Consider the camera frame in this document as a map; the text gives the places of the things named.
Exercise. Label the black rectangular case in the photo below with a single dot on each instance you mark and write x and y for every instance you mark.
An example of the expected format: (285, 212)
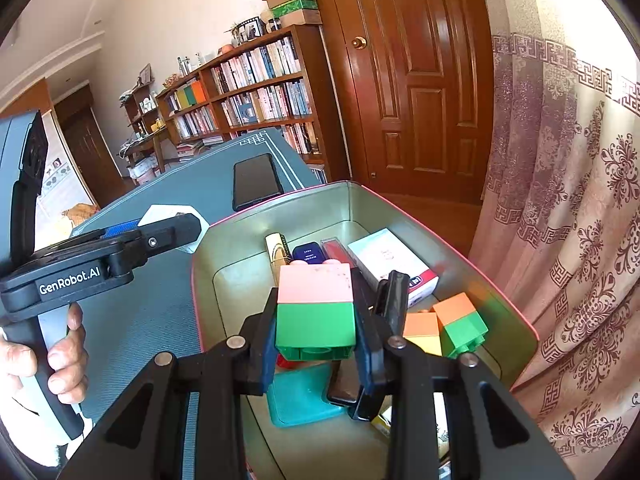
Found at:
(392, 300)

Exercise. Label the yellow building block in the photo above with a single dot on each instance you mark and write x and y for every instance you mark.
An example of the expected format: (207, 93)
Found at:
(430, 345)

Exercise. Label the film strip picture frame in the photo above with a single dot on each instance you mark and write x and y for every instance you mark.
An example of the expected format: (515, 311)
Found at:
(250, 31)

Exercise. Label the brass door knob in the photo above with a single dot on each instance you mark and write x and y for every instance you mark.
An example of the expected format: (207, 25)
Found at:
(358, 42)

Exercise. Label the plain cardboard box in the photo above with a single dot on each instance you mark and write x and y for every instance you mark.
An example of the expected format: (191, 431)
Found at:
(301, 19)

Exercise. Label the teal plastic case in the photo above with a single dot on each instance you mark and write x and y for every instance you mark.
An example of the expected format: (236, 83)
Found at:
(300, 402)

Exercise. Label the dark red rectangular case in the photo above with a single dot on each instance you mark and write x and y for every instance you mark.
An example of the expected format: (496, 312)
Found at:
(337, 250)

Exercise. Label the black device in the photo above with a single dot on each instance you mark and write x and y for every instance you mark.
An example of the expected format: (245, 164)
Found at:
(342, 385)

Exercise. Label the dark blue small case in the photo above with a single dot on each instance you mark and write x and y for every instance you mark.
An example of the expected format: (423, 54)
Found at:
(307, 252)

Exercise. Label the stack of magazines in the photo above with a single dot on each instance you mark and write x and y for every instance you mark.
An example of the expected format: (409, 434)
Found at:
(200, 146)

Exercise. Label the white medicine box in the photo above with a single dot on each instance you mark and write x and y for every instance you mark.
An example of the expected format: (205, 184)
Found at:
(384, 422)

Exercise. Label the wooden bookshelf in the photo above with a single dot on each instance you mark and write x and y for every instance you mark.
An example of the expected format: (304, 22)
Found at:
(330, 110)

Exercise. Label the small wooden shelf unit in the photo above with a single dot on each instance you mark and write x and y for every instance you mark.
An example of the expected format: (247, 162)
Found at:
(137, 107)

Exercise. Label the beige yarn ball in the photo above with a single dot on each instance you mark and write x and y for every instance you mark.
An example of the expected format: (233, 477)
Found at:
(267, 15)

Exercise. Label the green patterned box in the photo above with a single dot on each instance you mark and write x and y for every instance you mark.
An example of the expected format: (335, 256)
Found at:
(296, 8)

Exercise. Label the green building block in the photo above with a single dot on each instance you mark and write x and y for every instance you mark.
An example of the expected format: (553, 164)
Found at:
(315, 327)
(462, 335)

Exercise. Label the sliding door wardrobe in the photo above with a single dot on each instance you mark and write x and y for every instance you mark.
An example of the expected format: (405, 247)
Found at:
(65, 180)

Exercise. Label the pink building block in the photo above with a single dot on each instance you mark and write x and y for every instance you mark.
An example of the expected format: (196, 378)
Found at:
(315, 285)

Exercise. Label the small wooden desk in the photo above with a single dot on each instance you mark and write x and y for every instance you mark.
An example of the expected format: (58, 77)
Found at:
(147, 135)

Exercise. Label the black smartphone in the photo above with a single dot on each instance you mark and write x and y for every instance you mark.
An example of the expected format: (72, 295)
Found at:
(257, 182)

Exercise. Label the white box with red label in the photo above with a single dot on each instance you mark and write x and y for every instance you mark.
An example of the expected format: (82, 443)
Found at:
(390, 260)

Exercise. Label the patterned curtain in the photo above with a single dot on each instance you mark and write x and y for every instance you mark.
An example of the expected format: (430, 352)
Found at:
(575, 210)

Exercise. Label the small picture frame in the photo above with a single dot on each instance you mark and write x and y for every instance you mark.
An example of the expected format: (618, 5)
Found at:
(145, 73)

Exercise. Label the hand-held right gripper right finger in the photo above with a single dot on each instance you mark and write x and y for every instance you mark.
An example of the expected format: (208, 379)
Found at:
(367, 350)

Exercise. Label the dark wooden door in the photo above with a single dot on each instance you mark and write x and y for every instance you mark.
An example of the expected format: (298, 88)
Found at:
(95, 150)

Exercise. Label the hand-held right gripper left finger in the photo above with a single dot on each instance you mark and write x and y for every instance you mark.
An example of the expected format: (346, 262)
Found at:
(265, 355)

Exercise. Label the long red building block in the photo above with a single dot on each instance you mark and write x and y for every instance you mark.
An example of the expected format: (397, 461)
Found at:
(287, 361)

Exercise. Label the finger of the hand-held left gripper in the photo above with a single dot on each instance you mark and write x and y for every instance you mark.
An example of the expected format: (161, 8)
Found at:
(160, 242)
(121, 230)

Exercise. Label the gold lipstick tube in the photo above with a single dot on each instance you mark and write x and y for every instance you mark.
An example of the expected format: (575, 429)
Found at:
(276, 255)

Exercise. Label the brown wooden door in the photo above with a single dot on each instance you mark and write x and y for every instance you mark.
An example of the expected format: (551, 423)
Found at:
(425, 85)

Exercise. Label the yellow plaid blanket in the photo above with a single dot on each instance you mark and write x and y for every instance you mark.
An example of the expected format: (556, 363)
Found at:
(80, 215)

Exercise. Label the pink trash bin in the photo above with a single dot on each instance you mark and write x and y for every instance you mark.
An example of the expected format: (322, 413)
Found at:
(142, 172)

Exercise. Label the metal tin box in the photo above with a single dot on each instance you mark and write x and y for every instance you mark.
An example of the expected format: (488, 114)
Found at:
(235, 280)

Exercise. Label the person's left hand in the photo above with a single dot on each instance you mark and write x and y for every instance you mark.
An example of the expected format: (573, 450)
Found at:
(70, 360)

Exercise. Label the white charger plug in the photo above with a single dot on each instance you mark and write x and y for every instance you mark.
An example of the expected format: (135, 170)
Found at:
(197, 237)

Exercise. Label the rows of books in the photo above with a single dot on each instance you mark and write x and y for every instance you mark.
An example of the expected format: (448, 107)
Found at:
(260, 67)

